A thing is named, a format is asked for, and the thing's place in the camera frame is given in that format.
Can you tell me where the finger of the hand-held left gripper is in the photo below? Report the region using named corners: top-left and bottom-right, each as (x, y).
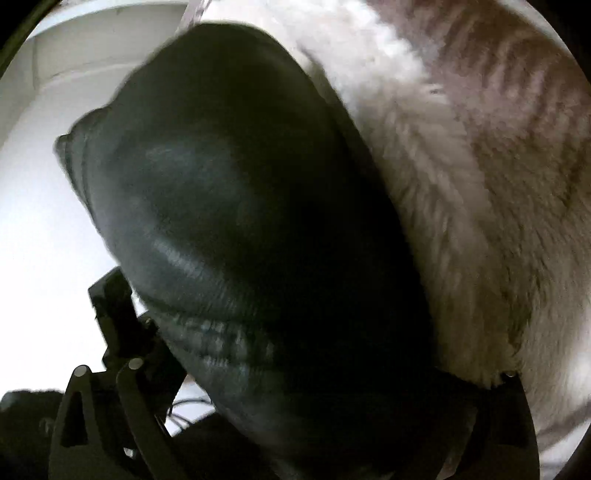
top-left (88, 267), bottom-right (185, 407)

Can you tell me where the black leather jacket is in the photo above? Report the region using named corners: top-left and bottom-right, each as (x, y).
top-left (54, 21), bottom-right (485, 480)

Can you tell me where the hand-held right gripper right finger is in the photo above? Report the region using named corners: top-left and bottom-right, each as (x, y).
top-left (438, 370), bottom-right (541, 480)

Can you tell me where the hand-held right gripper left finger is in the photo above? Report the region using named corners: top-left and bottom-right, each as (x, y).
top-left (48, 357), bottom-right (190, 480)

